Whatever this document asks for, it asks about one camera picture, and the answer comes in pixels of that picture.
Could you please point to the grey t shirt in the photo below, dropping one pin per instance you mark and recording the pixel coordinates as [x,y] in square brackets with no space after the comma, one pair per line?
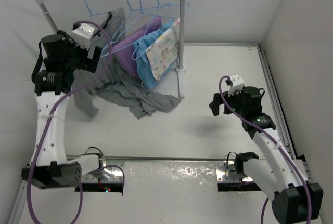
[116,85]

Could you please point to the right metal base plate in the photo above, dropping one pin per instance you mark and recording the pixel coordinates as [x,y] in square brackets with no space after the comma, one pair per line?
[225,173]

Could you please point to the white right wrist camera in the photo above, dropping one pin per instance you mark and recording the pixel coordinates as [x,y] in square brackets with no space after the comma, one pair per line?
[236,84]

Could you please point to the blue garment on hanger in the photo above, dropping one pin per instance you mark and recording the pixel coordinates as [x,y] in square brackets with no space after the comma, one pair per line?
[139,54]

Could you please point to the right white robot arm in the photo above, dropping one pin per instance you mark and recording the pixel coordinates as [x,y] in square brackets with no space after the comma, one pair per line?
[293,198]

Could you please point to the white patterned garment on hanger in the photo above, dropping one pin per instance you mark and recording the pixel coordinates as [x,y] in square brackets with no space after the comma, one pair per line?
[164,50]

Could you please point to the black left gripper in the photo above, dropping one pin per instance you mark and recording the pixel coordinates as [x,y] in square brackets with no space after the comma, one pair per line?
[87,64]

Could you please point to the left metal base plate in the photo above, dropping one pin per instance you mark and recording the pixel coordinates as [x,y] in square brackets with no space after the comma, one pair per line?
[111,173]

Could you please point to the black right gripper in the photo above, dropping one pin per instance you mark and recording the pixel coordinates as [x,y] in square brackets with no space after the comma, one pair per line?
[215,105]

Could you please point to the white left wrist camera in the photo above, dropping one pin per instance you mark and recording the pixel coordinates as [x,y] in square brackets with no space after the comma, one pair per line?
[82,35]

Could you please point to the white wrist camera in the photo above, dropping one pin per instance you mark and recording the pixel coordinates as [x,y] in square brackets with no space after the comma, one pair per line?
[236,84]
[82,35]

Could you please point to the metal base plate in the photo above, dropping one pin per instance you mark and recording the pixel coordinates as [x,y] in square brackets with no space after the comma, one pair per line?
[111,173]
[225,173]

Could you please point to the white foam front board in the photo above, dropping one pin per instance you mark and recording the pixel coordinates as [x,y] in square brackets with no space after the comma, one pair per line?
[155,192]

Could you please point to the light blue wire hanger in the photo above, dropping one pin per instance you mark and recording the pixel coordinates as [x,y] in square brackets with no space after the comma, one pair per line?
[92,13]

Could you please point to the purple garment on hanger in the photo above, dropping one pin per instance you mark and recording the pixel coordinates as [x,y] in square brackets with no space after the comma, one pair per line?
[124,49]

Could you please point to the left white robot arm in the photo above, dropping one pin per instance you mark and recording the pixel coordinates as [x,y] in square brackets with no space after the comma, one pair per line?
[60,54]

